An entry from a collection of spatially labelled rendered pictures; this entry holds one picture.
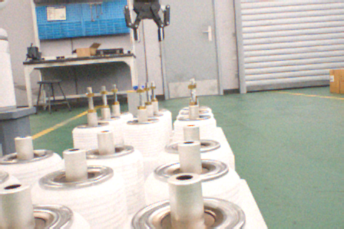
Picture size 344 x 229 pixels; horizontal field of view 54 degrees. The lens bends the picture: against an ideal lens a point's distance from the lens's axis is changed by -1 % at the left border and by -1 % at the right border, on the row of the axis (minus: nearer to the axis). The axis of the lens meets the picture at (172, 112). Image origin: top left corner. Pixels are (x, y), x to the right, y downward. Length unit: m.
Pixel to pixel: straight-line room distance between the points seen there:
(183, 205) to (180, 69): 5.59
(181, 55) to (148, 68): 0.59
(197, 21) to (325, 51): 2.27
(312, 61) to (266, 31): 0.95
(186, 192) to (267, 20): 5.91
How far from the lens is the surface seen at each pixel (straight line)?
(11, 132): 0.89
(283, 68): 6.11
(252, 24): 6.01
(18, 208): 0.25
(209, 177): 0.31
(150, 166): 0.72
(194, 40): 5.85
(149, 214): 0.25
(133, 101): 1.16
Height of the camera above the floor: 0.35
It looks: 6 degrees down
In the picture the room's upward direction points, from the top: 5 degrees counter-clockwise
